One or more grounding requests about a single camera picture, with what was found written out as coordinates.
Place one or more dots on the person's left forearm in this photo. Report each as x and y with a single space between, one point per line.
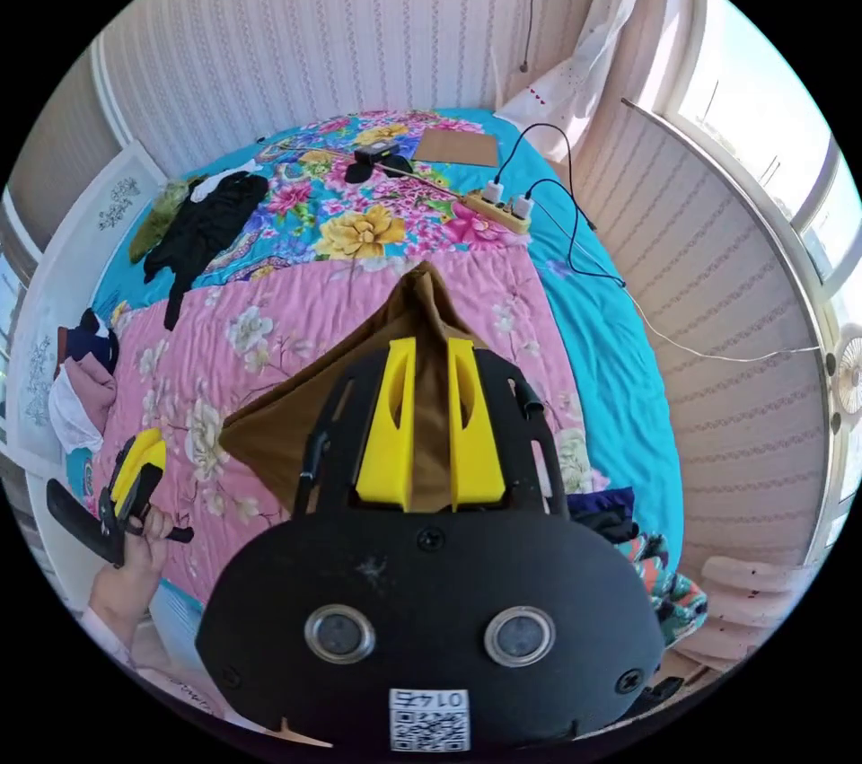
114 602

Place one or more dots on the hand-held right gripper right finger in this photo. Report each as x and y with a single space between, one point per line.
477 441

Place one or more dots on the white fan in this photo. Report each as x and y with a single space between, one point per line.
850 377

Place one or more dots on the person's body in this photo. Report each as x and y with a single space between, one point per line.
172 649

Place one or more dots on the bed with floral quilts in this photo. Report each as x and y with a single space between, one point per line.
606 340

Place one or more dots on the pile of pink white clothes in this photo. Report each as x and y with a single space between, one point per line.
84 387

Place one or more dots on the person's left hand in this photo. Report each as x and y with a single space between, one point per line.
148 545

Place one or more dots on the brown cardboard sheet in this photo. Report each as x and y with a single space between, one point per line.
454 148

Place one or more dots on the thin wooden stick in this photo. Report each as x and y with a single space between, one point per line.
417 176

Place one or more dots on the beige power strip with chargers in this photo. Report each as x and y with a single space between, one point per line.
498 210

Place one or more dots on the small black pouch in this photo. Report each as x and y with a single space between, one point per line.
358 173

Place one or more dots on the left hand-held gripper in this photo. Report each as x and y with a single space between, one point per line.
128 525

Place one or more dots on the window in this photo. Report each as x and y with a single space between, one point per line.
761 104

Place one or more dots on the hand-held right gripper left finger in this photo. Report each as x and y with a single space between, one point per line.
387 441

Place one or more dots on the khaki long sleeve shirt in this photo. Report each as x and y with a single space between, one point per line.
303 414

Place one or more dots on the pink folded blanket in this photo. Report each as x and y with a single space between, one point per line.
741 602

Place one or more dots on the white dotted curtain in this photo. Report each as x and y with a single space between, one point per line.
559 97

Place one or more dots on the pile of floral clothes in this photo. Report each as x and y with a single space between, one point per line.
667 589

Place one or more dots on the black and yellow device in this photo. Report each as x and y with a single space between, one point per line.
377 153

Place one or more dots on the white cupboard with floral ornament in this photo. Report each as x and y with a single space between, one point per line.
67 279

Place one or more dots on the pile of dark clothes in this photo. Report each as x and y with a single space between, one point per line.
202 225

